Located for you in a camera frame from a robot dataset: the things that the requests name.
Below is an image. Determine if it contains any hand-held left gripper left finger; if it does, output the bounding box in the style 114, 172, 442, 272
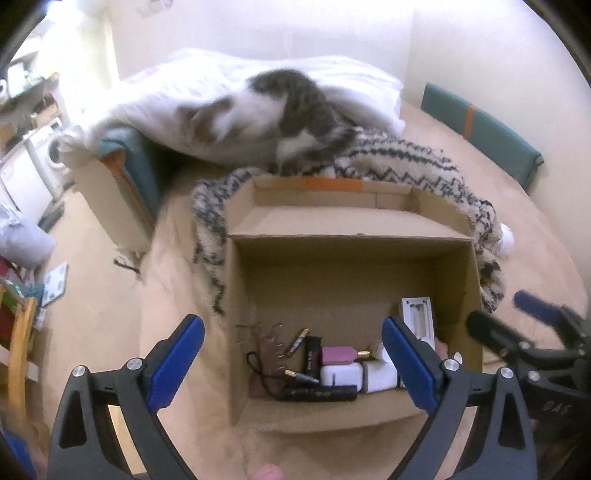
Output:
48, 314, 205, 480

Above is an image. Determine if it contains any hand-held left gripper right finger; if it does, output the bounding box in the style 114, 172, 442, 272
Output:
381, 315, 539, 480

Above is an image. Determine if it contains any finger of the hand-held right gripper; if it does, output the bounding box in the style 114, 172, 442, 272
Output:
466, 311, 541, 365
514, 290, 589, 344

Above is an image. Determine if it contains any small white bottle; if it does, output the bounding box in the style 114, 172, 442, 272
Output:
362, 360, 399, 393

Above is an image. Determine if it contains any long white box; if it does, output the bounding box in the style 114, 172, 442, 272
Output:
399, 296, 437, 352

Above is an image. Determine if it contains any white charger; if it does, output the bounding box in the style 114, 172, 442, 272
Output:
320, 364, 363, 388

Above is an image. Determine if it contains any small pink bottle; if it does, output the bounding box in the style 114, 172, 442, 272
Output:
322, 346, 372, 366

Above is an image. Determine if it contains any black lipstick tube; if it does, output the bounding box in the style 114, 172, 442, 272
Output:
302, 337, 322, 374

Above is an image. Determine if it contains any brown cardboard box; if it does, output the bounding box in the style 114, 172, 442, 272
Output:
223, 175, 485, 428

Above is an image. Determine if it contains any beige bed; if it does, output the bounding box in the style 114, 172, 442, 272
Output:
60, 99, 587, 480

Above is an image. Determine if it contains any bathroom scale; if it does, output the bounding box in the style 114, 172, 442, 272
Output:
41, 261, 69, 308

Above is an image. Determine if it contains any teal cushion with orange stripe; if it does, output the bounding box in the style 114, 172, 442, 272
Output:
421, 83, 544, 192

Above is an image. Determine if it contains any patterned fuzzy blanket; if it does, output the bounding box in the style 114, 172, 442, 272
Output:
191, 127, 515, 317

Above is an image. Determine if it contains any white plastic bag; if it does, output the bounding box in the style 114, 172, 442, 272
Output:
0, 203, 56, 271

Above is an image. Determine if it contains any white base cabinet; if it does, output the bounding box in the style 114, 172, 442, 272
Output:
0, 148, 54, 227

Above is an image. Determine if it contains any white washing machine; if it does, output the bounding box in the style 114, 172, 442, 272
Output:
25, 117, 70, 197

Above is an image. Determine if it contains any white duvet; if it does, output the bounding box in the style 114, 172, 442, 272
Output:
58, 48, 407, 178

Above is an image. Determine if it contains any grey and white cat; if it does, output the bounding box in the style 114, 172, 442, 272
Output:
178, 69, 358, 178

